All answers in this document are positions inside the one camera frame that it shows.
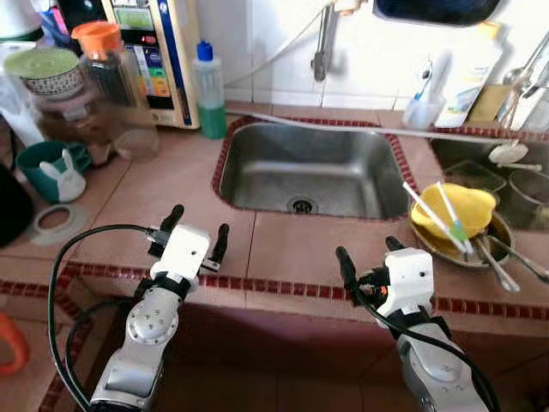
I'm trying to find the cream water ionizer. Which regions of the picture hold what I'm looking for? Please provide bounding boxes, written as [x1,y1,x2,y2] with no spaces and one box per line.
[101,0,202,130]

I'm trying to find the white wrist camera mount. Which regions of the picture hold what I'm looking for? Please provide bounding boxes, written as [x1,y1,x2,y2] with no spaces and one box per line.
[152,225,211,284]
[375,247,434,320]

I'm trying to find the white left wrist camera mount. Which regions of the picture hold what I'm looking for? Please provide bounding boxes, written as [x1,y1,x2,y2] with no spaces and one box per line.
[152,225,211,284]

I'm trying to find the white plastic container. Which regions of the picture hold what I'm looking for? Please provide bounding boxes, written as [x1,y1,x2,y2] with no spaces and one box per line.
[0,43,44,147]

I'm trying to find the clear plastic cup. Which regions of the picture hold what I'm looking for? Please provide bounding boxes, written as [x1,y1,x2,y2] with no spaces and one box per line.
[401,86,443,131]

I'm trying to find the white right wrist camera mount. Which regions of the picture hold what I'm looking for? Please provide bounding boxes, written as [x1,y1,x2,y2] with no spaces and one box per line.
[375,247,434,320]

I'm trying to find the tall chrome faucet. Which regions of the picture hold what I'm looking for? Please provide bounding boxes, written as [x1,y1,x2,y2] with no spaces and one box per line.
[502,34,549,130]

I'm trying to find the clear square container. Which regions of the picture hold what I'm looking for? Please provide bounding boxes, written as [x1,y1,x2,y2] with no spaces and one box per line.
[442,161,507,194]

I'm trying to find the teal mug white bunny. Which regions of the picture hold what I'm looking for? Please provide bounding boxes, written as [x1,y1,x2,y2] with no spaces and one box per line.
[15,141,93,203]

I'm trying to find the yellow plastic bowl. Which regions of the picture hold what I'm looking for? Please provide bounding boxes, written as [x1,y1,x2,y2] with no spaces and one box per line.
[413,183,498,241]

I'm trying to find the green soap bottle blue cap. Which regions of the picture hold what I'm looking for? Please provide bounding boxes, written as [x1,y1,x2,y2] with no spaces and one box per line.
[194,40,228,140]

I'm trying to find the blue white toothbrush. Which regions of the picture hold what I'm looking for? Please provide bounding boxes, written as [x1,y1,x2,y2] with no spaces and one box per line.
[416,51,447,100]

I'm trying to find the patterned bowl green lid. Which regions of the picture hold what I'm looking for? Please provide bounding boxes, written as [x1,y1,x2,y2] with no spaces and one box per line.
[3,47,82,100]

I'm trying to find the plain white plastic stick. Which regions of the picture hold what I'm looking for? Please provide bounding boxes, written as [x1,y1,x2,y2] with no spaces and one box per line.
[401,180,473,254]

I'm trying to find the clear pitcher orange lid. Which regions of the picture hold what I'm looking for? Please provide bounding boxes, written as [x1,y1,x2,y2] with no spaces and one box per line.
[71,21,161,162]

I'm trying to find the white stick green band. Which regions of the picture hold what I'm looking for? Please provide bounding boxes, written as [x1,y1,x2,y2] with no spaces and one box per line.
[435,181,471,243]

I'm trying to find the clear plastic ring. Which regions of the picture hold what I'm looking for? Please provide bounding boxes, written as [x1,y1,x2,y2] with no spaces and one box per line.
[33,203,91,247]

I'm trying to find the small steel pot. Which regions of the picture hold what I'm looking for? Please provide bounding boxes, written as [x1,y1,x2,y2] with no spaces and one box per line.
[506,169,549,228]

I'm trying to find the dark blue basin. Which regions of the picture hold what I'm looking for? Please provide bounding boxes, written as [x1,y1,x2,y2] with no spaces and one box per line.
[373,0,503,27]

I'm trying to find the yellow sponge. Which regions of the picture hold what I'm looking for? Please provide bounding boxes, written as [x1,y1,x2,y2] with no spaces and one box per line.
[468,84,511,124]

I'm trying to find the white water hose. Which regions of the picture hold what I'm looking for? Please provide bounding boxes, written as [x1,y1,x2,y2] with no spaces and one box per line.
[225,7,327,87]

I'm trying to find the white detergent bottle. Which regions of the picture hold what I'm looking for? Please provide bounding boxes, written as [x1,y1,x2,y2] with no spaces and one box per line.
[433,21,507,130]

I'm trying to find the steel sink basin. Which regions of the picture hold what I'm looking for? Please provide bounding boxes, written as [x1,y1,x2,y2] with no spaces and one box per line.
[217,120,413,220]
[429,137,549,233]

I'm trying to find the round steel plate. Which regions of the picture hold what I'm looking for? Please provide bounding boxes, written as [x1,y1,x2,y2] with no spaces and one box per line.
[409,206,516,269]

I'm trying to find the white strainer with handle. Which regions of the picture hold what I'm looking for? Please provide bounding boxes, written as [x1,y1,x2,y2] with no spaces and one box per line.
[487,142,543,171]

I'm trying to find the jar with brown contents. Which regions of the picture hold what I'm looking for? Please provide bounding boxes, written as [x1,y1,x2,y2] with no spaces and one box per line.
[30,90,117,168]

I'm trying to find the white bottle green band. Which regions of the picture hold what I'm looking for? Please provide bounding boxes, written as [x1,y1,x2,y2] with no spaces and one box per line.
[0,0,42,42]

